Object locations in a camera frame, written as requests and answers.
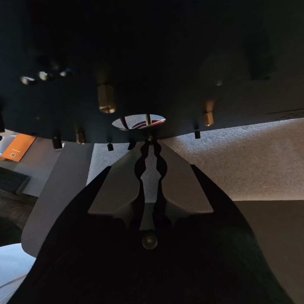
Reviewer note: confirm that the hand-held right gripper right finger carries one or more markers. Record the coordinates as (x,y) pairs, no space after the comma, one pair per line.
(187,192)

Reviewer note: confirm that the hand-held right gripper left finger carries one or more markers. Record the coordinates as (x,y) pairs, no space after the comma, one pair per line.
(114,190)

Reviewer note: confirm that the blue and black toy robot arm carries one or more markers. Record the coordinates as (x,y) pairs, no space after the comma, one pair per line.
(166,59)

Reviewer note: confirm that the dark desk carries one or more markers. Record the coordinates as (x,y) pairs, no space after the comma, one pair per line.
(273,249)

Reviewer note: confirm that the white foam sheet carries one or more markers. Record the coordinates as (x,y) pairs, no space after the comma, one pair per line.
(237,161)

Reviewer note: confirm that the orange storage box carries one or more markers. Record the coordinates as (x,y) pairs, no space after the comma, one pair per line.
(20,147)

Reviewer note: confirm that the person's white clothing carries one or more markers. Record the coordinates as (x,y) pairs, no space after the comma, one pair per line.
(11,268)

